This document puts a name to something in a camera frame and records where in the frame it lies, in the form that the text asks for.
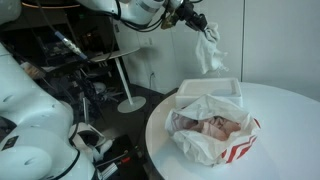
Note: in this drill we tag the white cloth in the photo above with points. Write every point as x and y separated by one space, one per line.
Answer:
208 50

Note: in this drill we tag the white device on floor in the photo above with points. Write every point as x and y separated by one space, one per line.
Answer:
88 135

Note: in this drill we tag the white red-striped plastic carrier bag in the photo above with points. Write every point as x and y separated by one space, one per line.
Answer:
200 150

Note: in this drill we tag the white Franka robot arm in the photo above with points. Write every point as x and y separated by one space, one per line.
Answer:
33 116

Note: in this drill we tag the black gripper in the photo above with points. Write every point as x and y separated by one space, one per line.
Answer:
188 11

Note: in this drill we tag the round white side table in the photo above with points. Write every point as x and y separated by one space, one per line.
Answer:
126 86

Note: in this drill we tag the white storage box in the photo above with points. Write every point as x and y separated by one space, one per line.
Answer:
210 88

